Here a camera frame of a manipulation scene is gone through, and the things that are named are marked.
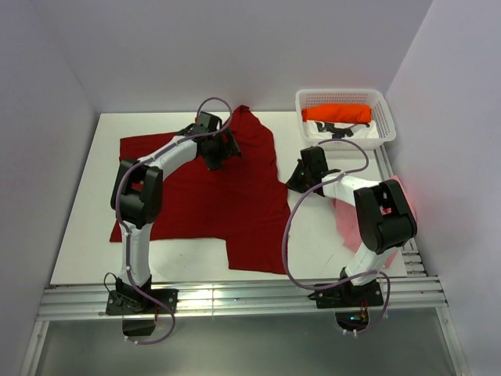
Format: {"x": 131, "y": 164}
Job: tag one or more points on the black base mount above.
{"x": 350, "y": 304}
{"x": 139, "y": 313}

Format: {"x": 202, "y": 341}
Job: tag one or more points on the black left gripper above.
{"x": 228, "y": 150}

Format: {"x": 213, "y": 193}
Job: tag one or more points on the dark red t shirt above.
{"x": 243, "y": 203}

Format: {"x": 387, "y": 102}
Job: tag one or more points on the white black printed t shirt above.
{"x": 337, "y": 130}

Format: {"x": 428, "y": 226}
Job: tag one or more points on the aluminium rail frame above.
{"x": 251, "y": 328}

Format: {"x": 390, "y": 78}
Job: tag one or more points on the rolled orange t shirt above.
{"x": 338, "y": 113}

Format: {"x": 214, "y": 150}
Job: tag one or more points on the pink t shirt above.
{"x": 384, "y": 219}

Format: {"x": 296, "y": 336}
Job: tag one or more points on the white plastic basket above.
{"x": 381, "y": 114}

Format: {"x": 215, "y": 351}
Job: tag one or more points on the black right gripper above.
{"x": 293, "y": 182}

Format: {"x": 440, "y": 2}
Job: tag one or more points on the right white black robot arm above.
{"x": 358, "y": 279}

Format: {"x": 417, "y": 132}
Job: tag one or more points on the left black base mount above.
{"x": 139, "y": 313}

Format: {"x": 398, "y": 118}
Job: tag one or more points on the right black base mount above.
{"x": 350, "y": 304}

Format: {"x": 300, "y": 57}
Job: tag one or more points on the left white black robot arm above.
{"x": 137, "y": 196}

